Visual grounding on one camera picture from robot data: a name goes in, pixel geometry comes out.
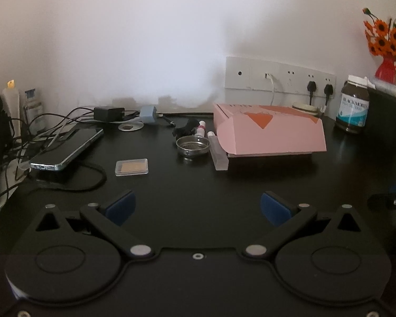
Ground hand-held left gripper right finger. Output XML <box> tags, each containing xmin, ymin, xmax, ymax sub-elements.
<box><xmin>242</xmin><ymin>191</ymin><xmax>364</xmax><ymax>259</ymax></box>

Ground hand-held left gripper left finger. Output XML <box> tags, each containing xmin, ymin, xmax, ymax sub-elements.
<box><xmin>35</xmin><ymin>190</ymin><xmax>154</xmax><ymax>260</ymax></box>

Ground clear plastic case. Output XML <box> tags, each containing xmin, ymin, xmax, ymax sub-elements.
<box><xmin>115</xmin><ymin>158</ymin><xmax>150</xmax><ymax>176</ymax></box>

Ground pink cardboard box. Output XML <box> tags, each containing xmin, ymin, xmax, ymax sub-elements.
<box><xmin>213</xmin><ymin>103</ymin><xmax>327</xmax><ymax>159</ymax></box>

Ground small clear bottle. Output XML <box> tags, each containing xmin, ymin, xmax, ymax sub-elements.
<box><xmin>207</xmin><ymin>131</ymin><xmax>230</xmax><ymax>172</ymax></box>

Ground metal strainer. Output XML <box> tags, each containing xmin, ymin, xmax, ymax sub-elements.
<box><xmin>176</xmin><ymin>135</ymin><xmax>212</xmax><ymax>161</ymax></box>

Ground black hair bow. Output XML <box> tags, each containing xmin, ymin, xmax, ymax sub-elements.
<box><xmin>172</xmin><ymin>118</ymin><xmax>200</xmax><ymax>138</ymax></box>

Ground black desktop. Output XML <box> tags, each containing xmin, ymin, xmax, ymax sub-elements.
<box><xmin>0</xmin><ymin>110</ymin><xmax>396</xmax><ymax>317</ymax></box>

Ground black storage box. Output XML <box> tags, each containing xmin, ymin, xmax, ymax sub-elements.
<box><xmin>366</xmin><ymin>86</ymin><xmax>396</xmax><ymax>162</ymax></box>

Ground black smartphone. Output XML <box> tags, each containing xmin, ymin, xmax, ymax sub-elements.
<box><xmin>29</xmin><ymin>128</ymin><xmax>104</xmax><ymax>173</ymax></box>

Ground white desk grommet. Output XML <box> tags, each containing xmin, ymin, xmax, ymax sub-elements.
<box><xmin>118</xmin><ymin>122</ymin><xmax>145</xmax><ymax>133</ymax></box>

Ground black power adapter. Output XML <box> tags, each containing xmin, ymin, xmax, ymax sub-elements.
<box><xmin>93</xmin><ymin>106</ymin><xmax>125</xmax><ymax>123</ymax></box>

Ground brown supplement bottle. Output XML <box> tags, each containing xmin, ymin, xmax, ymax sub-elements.
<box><xmin>336</xmin><ymin>75</ymin><xmax>370</xmax><ymax>135</ymax></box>

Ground blue charger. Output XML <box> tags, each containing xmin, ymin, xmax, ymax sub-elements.
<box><xmin>139</xmin><ymin>105</ymin><xmax>162</xmax><ymax>124</ymax></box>

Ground red vase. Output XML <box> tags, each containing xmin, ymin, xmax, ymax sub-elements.
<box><xmin>375</xmin><ymin>56</ymin><xmax>396</xmax><ymax>83</ymax></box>

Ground clear bottle with blue cap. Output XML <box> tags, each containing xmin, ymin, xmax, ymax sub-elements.
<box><xmin>22</xmin><ymin>88</ymin><xmax>47</xmax><ymax>133</ymax></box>

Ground black speaker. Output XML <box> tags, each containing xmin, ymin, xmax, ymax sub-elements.
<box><xmin>0</xmin><ymin>94</ymin><xmax>15</xmax><ymax>152</ymax></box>

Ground white bottle with orange cap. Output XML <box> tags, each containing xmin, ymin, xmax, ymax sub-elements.
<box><xmin>2</xmin><ymin>80</ymin><xmax>22</xmax><ymax>133</ymax></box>

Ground orange artificial flowers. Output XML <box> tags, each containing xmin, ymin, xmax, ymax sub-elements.
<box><xmin>362</xmin><ymin>7</ymin><xmax>396</xmax><ymax>70</ymax></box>

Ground white charger cable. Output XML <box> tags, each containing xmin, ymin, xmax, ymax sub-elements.
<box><xmin>46</xmin><ymin>115</ymin><xmax>142</xmax><ymax>146</ymax></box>

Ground black adapter cable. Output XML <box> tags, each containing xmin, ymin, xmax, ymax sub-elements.
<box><xmin>0</xmin><ymin>106</ymin><xmax>96</xmax><ymax>205</ymax></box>

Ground white wall socket panel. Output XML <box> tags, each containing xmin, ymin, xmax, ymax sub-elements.
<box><xmin>225</xmin><ymin>56</ymin><xmax>336</xmax><ymax>95</ymax></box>

